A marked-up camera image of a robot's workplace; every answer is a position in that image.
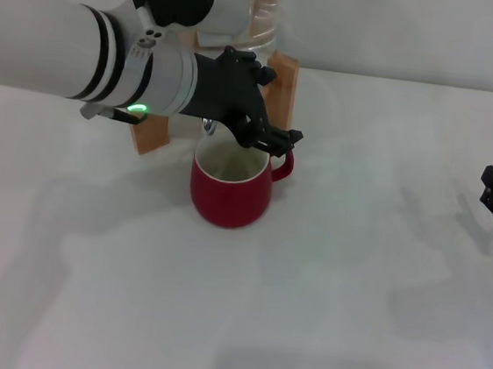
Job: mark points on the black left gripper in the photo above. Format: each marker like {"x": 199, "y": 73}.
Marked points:
{"x": 221, "y": 89}

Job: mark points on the glass water dispenser jar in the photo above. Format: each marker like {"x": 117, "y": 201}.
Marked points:
{"x": 264, "y": 19}

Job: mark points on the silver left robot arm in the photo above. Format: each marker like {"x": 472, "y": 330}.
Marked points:
{"x": 45, "y": 40}

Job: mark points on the chrome faucet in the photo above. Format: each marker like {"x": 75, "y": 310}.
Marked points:
{"x": 209, "y": 127}

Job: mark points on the wooden dispenser stand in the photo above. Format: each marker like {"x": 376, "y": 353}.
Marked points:
{"x": 282, "y": 91}

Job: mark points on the red ceramic cup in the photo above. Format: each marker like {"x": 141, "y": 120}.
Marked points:
{"x": 227, "y": 200}

